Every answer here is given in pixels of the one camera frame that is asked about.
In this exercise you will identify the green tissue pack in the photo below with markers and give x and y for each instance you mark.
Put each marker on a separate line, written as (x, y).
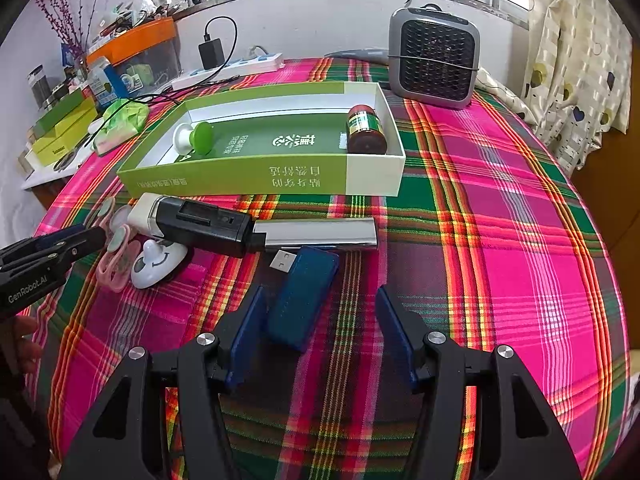
(122, 120)

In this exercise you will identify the purple dried flower branches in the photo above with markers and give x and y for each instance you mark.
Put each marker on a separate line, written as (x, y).
(62, 20)

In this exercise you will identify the black charger adapter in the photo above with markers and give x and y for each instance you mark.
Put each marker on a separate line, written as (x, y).
(211, 52)

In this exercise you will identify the white power strip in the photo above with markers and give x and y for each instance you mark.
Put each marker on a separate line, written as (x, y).
(240, 67)

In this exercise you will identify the silver power bank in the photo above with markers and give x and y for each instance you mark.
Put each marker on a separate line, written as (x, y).
(320, 235)

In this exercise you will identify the yellow green box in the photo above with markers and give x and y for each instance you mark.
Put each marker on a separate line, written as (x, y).
(62, 142)

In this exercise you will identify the orange lidded storage box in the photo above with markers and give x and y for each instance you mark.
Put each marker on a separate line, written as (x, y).
(140, 40)

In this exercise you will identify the brown bottle with red cap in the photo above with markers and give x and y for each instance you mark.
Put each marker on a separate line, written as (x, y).
(367, 130)

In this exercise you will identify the white side table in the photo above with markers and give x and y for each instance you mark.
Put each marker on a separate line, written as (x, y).
(45, 182)

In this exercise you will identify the green and white cardboard box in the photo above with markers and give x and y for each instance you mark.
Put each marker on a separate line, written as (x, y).
(250, 175)

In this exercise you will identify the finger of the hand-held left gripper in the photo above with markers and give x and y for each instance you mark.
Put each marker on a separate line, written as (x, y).
(75, 252)
(45, 242)

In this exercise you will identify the patterned curtain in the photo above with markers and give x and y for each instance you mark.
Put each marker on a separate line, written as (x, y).
(575, 60)

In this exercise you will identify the grey blue handheld device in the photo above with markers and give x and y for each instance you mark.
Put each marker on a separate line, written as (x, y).
(360, 55)

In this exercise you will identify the glass jar with black lid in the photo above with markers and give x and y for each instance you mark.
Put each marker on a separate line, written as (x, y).
(39, 87)

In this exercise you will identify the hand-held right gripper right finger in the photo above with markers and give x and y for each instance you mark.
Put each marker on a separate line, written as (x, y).
(395, 330)

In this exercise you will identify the pink contact lens case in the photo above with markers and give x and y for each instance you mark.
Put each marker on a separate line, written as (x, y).
(112, 275)

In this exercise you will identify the white round smiley case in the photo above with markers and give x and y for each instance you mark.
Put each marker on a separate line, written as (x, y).
(157, 265)

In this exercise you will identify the person's left hand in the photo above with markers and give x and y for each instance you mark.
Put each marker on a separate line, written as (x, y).
(27, 345)

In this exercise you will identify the black plastic holder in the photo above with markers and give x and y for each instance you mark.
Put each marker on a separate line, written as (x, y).
(205, 227)

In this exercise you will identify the plaid cloth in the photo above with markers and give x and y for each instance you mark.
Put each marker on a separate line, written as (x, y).
(500, 260)

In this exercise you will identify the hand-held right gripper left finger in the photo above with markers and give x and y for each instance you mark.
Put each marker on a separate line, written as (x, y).
(247, 340)

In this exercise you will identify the dark green box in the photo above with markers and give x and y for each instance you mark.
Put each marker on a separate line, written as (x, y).
(60, 115)

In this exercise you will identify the blue usb stick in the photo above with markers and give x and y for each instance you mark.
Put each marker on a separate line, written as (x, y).
(302, 300)

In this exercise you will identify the grey space heater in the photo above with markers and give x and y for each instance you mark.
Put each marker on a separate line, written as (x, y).
(435, 55)

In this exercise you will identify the white plastic cap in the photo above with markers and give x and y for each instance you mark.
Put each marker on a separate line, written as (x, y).
(145, 215)

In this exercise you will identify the blue and white carton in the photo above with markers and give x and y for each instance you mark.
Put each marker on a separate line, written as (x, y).
(102, 85)

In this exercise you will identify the scissors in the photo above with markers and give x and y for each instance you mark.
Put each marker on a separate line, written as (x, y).
(66, 159)

